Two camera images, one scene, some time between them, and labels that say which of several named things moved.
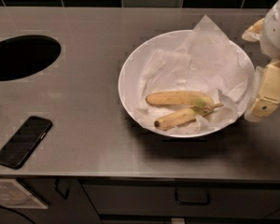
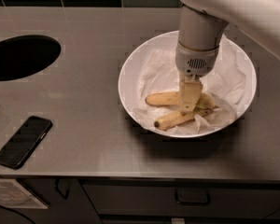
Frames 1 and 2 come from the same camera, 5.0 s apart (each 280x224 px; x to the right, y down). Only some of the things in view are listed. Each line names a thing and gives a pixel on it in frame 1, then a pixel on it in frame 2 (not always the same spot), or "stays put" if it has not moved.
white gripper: [276, 32] → [196, 62]
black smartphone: [18, 148] stays put
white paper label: [11, 194] stays put
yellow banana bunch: [201, 105] stays put
